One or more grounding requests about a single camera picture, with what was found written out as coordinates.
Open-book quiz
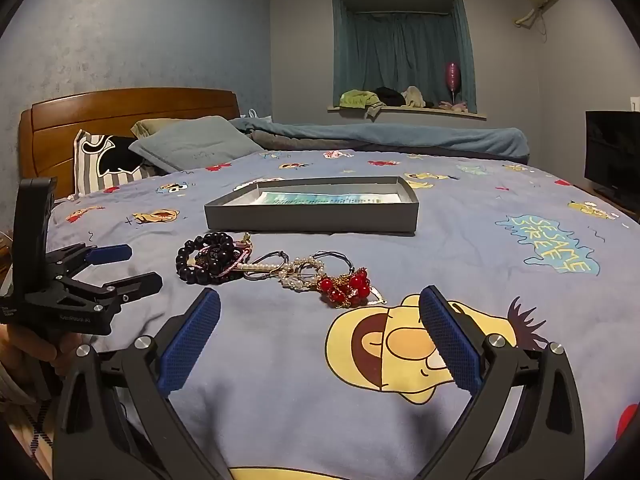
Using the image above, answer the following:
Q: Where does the person's left hand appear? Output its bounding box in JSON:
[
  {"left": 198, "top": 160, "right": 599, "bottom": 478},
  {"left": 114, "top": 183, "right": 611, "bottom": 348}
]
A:
[{"left": 0, "top": 322, "right": 87, "bottom": 376}]

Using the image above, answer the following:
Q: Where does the white pearl bracelet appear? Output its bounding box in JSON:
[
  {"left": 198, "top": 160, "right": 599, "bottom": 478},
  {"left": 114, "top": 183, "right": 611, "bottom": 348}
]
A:
[{"left": 278, "top": 256, "right": 328, "bottom": 292}]

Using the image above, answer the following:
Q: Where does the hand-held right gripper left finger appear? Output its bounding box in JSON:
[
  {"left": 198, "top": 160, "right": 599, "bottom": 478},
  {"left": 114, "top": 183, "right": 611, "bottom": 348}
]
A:
[{"left": 52, "top": 287, "right": 232, "bottom": 480}]

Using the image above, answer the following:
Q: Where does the pink cord bracelet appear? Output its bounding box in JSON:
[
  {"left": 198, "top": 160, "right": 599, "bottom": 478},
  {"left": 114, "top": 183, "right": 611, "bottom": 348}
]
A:
[{"left": 197, "top": 234, "right": 255, "bottom": 277}]

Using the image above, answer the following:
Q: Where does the black television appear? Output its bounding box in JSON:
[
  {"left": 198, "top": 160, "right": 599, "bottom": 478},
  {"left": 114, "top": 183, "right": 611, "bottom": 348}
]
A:
[{"left": 585, "top": 109, "right": 640, "bottom": 203}]

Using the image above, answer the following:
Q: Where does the olive pillow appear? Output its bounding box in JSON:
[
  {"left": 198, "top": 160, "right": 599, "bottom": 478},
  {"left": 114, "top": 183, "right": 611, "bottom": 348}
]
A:
[{"left": 131, "top": 119, "right": 176, "bottom": 140}]

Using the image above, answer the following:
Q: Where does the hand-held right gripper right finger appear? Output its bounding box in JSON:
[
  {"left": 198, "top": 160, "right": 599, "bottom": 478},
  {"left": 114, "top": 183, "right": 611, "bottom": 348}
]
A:
[{"left": 419, "top": 285, "right": 586, "bottom": 480}]

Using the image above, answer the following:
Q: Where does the person's left forearm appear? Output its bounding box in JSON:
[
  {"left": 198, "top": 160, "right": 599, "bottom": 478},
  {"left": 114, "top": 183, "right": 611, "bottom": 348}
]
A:
[{"left": 0, "top": 362, "right": 63, "bottom": 476}]

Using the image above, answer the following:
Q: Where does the green cloth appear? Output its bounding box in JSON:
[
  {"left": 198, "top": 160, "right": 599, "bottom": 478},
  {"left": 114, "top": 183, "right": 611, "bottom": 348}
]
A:
[{"left": 340, "top": 90, "right": 386, "bottom": 110}]

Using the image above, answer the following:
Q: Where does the cartoon printed bedsheet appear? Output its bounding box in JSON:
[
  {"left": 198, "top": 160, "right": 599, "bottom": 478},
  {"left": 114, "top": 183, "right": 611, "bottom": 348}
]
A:
[{"left": 45, "top": 147, "right": 640, "bottom": 480}]

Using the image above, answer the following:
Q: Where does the blue blanket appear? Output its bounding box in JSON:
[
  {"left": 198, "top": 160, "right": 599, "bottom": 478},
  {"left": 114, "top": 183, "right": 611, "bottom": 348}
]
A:
[{"left": 227, "top": 117, "right": 531, "bottom": 158}]

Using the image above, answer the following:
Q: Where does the large black bead bracelet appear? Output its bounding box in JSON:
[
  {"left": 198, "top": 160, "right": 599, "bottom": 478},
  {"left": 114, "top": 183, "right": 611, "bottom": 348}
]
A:
[{"left": 175, "top": 231, "right": 242, "bottom": 287}]

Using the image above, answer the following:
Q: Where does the black cloth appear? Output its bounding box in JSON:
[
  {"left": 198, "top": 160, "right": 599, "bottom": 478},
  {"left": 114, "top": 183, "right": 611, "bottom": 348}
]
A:
[{"left": 375, "top": 86, "right": 407, "bottom": 107}]

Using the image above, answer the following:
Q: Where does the beige air conditioner hose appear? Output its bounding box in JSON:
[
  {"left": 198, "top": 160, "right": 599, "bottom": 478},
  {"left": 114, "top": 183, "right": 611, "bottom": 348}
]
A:
[{"left": 515, "top": 6, "right": 547, "bottom": 27}]

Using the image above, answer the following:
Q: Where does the window sill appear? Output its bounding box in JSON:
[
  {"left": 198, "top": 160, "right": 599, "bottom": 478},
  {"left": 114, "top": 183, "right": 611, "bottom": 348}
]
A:
[{"left": 327, "top": 105, "right": 487, "bottom": 122}]

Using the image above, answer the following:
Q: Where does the grey duvet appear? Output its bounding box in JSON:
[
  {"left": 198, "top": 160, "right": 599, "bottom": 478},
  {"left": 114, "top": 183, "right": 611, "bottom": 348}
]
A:
[{"left": 250, "top": 130, "right": 528, "bottom": 166}]

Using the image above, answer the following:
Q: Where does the grey cardboard box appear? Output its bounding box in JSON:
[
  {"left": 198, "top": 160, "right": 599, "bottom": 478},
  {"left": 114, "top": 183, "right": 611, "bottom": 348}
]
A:
[{"left": 204, "top": 176, "right": 420, "bottom": 237}]

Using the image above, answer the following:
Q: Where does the red bead bracelet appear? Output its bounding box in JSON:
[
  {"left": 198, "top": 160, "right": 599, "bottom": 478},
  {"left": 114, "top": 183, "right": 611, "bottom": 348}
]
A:
[{"left": 319, "top": 267, "right": 387, "bottom": 310}]

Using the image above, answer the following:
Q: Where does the wooden television stand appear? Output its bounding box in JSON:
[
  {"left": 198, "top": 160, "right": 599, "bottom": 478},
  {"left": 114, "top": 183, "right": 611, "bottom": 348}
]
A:
[{"left": 575, "top": 182, "right": 640, "bottom": 221}]

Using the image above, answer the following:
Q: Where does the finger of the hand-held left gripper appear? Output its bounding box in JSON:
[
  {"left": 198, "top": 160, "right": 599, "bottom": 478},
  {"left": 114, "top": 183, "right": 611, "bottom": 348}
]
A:
[
  {"left": 54, "top": 271, "right": 165, "bottom": 312},
  {"left": 46, "top": 241, "right": 134, "bottom": 273}
]

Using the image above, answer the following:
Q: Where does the silver hoop bracelet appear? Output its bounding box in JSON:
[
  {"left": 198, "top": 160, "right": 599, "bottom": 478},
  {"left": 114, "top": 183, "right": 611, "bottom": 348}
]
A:
[
  {"left": 307, "top": 251, "right": 351, "bottom": 273},
  {"left": 243, "top": 250, "right": 291, "bottom": 281}
]

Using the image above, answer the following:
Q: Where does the teal curtain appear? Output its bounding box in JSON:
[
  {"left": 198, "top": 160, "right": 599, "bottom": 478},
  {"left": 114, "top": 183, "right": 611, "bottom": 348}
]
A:
[{"left": 331, "top": 0, "right": 476, "bottom": 111}]

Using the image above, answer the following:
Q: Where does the printed paper sheet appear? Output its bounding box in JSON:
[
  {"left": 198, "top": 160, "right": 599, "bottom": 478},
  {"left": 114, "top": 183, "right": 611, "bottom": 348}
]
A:
[{"left": 255, "top": 190, "right": 401, "bottom": 207}]

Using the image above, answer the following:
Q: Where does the blue-grey pillow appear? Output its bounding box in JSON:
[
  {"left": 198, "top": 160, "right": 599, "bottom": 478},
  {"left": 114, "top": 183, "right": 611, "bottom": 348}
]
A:
[{"left": 128, "top": 116, "right": 263, "bottom": 173}]

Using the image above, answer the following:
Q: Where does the striped black white pillow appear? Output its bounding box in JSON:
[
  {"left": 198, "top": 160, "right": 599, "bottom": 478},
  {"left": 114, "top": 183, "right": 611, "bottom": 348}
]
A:
[{"left": 74, "top": 130, "right": 157, "bottom": 196}]

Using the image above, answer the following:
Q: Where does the wooden bed headboard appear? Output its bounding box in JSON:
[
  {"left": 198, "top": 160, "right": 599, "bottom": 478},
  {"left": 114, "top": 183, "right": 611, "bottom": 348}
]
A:
[{"left": 19, "top": 87, "right": 241, "bottom": 201}]

